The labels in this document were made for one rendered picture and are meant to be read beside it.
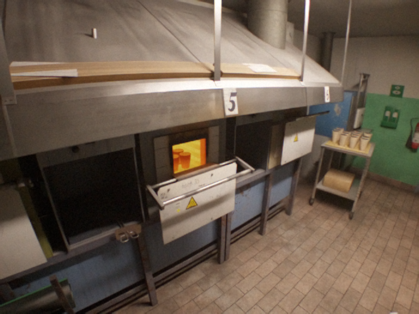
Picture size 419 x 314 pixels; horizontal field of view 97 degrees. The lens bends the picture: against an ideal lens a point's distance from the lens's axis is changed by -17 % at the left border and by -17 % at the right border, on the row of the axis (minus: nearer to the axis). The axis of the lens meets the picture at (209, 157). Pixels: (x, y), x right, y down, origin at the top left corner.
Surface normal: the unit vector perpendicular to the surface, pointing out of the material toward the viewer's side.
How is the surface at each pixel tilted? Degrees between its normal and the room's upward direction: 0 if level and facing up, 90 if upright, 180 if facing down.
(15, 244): 90
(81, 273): 90
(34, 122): 80
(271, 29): 90
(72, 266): 90
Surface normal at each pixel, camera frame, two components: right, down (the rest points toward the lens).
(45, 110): 0.62, 0.11
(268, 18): -0.20, 0.35
